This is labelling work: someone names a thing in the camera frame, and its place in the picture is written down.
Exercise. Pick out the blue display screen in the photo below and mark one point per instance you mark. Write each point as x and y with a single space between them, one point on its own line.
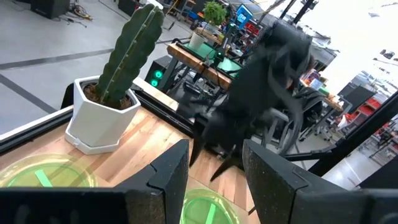
244 15

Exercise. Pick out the wooden table green mat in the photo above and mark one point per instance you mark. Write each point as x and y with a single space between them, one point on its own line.
199 63

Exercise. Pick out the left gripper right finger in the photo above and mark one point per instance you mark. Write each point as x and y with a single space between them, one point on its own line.
273 199

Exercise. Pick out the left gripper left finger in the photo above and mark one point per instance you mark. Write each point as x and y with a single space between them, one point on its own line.
168 193

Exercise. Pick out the black aluminium rig frame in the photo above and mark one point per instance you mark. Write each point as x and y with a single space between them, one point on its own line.
164 113

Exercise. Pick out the black box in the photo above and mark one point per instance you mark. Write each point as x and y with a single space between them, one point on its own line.
49 7

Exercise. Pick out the tall green cactus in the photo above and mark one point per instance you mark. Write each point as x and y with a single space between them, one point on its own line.
130 53

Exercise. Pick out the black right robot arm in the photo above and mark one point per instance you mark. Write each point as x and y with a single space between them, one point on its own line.
286 46

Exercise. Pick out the brown potting soil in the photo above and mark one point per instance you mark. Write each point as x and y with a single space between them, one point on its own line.
88 92

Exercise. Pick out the white hexagonal plant pot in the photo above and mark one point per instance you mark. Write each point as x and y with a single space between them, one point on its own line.
99 127

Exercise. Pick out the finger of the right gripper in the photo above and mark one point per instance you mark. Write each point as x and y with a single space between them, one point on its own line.
196 144
226 162

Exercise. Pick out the translucent green round plate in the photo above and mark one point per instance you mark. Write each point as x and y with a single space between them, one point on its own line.
202 212
62 169

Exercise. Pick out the black office chair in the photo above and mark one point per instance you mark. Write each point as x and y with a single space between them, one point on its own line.
311 102

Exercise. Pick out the leafy green plant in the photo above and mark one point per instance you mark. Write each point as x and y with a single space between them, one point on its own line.
214 12

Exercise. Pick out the white pot saucer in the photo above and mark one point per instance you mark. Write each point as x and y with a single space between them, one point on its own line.
90 150

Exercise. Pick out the round white plant pot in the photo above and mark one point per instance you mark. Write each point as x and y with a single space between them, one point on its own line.
197 41

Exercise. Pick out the black computer tower green lights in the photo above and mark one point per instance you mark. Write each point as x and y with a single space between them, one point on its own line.
158 74

